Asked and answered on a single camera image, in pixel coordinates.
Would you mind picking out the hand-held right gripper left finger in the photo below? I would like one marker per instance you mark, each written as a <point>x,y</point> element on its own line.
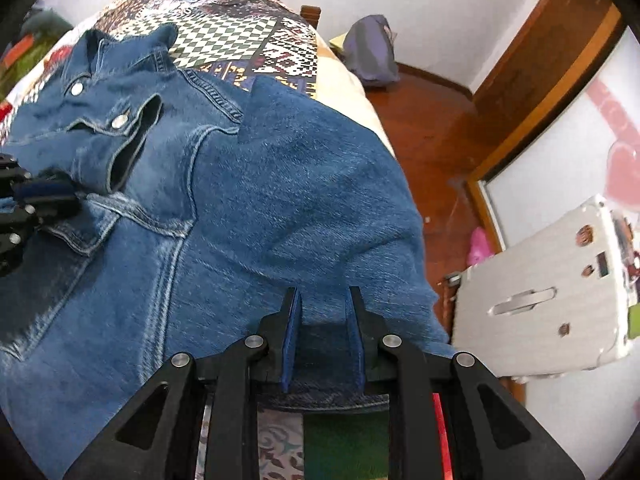
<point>291,345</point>

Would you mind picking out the green box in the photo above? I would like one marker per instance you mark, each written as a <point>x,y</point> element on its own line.
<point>12,72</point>

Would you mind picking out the white wardrobe door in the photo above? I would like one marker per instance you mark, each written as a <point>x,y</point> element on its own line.
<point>550,170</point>

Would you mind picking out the orange box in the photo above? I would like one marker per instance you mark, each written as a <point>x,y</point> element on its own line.
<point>19,50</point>

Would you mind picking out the white ribbed suitcase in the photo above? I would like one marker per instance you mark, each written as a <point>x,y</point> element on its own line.
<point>545,280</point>

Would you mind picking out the purple backpack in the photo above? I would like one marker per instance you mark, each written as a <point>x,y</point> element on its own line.
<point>372,50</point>

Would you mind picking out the wooden bed post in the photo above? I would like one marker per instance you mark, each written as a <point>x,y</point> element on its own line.
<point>310,14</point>

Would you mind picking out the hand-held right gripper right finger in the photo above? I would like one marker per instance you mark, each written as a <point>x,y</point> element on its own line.
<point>355,345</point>

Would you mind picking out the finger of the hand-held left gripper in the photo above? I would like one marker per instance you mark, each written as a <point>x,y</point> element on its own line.
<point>11,166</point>
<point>47,194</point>

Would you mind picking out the brown wooden door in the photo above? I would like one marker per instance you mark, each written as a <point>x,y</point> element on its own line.
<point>560,25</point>

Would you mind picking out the patchwork printed blanket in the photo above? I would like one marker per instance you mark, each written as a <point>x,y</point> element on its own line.
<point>225,35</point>

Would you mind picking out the pink plastic bag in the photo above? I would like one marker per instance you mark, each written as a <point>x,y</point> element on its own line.
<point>478,249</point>

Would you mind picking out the cream bed sheet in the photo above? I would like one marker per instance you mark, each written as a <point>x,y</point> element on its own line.
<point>345,85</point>

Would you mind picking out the blue denim jacket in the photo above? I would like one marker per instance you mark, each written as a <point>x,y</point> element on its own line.
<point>275,185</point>

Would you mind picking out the grey-green cloth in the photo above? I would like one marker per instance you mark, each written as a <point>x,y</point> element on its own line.
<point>45,22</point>

